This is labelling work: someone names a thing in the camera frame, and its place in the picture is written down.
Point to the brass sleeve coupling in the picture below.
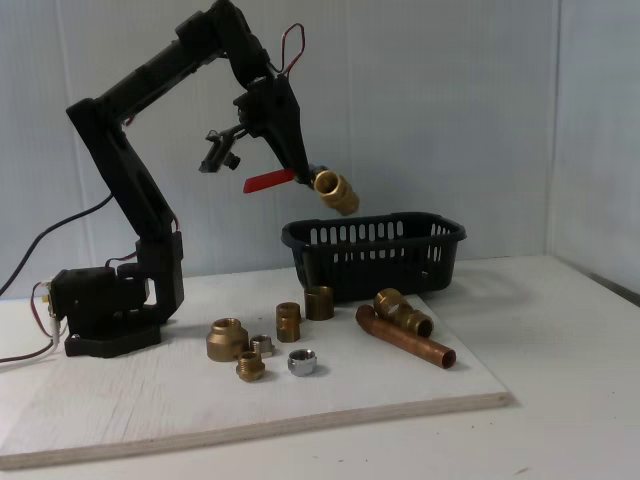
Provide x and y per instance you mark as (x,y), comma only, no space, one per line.
(319,305)

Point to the black slotted plastic basket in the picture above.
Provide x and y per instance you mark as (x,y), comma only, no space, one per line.
(380,285)

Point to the brass hex nipple fitting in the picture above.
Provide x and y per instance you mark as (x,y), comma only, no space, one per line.
(288,322)

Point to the small silver hex bushing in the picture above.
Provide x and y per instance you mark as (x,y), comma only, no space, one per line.
(262,345)

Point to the brass compression coupling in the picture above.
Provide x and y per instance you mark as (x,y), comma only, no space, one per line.
(407,315)

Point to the large brass reducer fitting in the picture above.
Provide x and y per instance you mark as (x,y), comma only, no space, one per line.
(225,342)

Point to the chrome nut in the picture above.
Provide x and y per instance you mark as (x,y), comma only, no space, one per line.
(300,365)

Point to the small brass threaded fitting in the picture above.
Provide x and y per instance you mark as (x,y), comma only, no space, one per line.
(251,367)

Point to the white wooden board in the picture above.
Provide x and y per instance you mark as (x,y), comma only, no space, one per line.
(375,380)

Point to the small controller circuit board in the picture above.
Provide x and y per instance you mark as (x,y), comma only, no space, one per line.
(47,300)

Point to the black gripper camera module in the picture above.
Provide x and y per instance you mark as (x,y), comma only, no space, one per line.
(215,155)

